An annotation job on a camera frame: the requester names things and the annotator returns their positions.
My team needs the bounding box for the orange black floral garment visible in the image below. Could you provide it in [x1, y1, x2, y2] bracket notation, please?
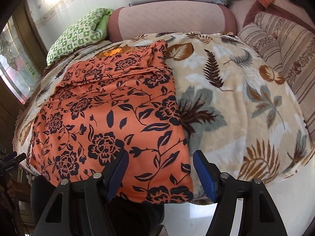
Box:
[28, 40, 193, 204]

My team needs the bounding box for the person's left hand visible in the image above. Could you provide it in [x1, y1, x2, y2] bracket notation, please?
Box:
[0, 180, 16, 199]

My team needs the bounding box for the leaf pattern beige blanket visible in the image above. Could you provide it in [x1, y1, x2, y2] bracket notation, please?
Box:
[13, 32, 314, 200]

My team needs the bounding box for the brown door with stained glass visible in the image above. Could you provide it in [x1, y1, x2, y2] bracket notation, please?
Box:
[1, 0, 47, 153]

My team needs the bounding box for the green white checkered pillow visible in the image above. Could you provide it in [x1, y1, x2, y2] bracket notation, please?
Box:
[46, 7, 113, 65]

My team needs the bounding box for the striped beige pillow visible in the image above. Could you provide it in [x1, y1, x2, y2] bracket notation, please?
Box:
[238, 12, 314, 142]

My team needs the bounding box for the pink headboard cushion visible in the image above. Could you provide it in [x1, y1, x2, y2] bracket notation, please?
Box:
[229, 0, 314, 33]

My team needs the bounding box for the pink bolster pillow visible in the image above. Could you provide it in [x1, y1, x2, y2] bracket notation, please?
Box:
[107, 1, 237, 43]

